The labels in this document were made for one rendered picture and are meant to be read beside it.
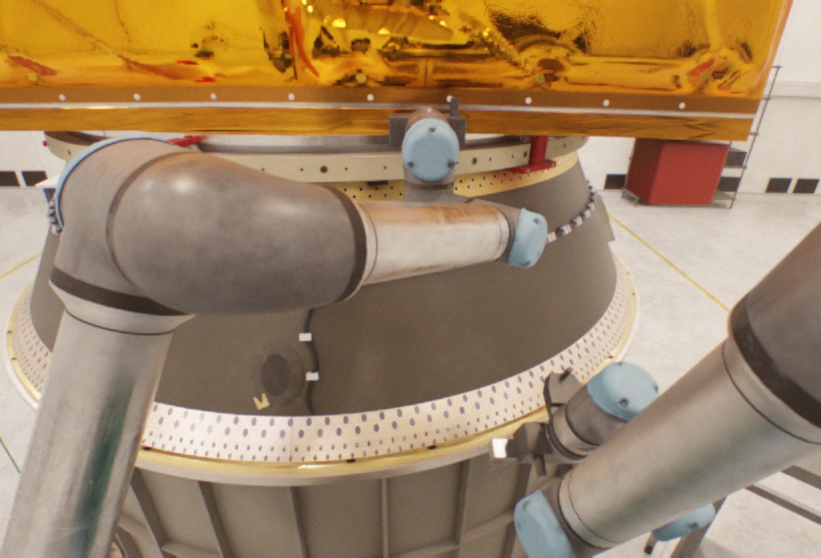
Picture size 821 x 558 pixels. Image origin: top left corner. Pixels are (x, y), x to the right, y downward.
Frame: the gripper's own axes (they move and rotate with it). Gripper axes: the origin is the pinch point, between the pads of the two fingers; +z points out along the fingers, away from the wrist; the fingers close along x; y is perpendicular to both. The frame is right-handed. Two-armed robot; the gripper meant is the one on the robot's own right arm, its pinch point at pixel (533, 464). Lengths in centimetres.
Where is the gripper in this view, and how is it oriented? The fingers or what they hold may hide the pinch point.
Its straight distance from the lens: 84.7
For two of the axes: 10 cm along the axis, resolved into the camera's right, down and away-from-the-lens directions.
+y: 0.4, 7.7, -6.3
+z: -1.7, 6.3, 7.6
